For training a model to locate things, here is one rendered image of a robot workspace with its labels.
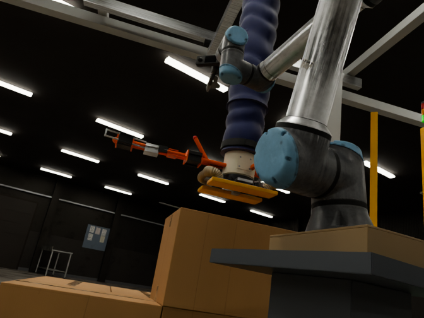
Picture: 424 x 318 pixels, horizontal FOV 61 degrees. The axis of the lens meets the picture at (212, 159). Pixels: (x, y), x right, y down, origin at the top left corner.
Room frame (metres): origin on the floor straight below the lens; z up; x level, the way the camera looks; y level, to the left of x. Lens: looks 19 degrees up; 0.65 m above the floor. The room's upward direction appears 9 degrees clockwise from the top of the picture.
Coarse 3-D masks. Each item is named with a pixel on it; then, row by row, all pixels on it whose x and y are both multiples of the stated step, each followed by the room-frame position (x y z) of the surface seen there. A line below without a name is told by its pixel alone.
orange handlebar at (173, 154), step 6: (138, 144) 1.64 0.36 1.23; (144, 144) 1.65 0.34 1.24; (168, 150) 1.68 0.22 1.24; (174, 150) 1.69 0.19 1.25; (168, 156) 1.72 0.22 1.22; (174, 156) 1.71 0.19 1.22; (180, 156) 1.70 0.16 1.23; (204, 162) 1.73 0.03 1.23; (210, 162) 1.73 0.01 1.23; (216, 162) 1.73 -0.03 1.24; (222, 162) 1.75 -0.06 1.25; (222, 168) 1.79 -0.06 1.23; (252, 168) 1.70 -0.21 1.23
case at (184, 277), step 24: (168, 216) 1.82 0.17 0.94; (192, 216) 1.54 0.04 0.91; (216, 216) 1.57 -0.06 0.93; (168, 240) 1.67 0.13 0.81; (192, 240) 1.55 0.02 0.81; (216, 240) 1.57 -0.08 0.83; (240, 240) 1.60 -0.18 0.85; (264, 240) 1.62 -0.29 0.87; (168, 264) 1.56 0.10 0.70; (192, 264) 1.55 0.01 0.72; (216, 264) 1.57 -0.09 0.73; (168, 288) 1.53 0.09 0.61; (192, 288) 1.55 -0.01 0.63; (216, 288) 1.58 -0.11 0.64; (240, 288) 1.60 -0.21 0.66; (264, 288) 1.63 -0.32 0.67; (216, 312) 1.58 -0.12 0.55; (240, 312) 1.61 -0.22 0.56; (264, 312) 1.63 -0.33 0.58
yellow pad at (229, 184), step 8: (208, 184) 1.70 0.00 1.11; (216, 184) 1.68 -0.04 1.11; (224, 184) 1.65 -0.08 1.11; (232, 184) 1.64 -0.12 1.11; (240, 184) 1.64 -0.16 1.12; (248, 184) 1.67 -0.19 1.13; (256, 184) 1.70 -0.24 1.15; (248, 192) 1.73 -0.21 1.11; (256, 192) 1.71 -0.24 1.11; (264, 192) 1.68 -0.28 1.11; (272, 192) 1.68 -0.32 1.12
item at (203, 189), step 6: (204, 186) 1.80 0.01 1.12; (210, 186) 1.82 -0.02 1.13; (204, 192) 1.88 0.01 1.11; (210, 192) 1.86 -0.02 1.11; (216, 192) 1.84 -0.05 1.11; (222, 192) 1.82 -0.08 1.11; (228, 192) 1.83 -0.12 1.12; (240, 192) 1.89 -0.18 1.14; (228, 198) 1.92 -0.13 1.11; (234, 198) 1.90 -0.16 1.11; (240, 198) 1.88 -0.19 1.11; (246, 198) 1.86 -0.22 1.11; (252, 198) 1.86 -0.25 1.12; (258, 198) 1.87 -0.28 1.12
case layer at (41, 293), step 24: (0, 288) 1.41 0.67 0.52; (24, 288) 1.42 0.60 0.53; (48, 288) 1.45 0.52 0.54; (72, 288) 1.66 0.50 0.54; (96, 288) 1.94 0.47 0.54; (120, 288) 2.35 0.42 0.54; (0, 312) 1.41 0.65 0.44; (24, 312) 1.43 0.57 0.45; (48, 312) 1.45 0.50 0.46; (72, 312) 1.46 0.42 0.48; (96, 312) 1.48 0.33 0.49; (120, 312) 1.50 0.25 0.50; (144, 312) 1.52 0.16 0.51; (168, 312) 1.54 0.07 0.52; (192, 312) 1.56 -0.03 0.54
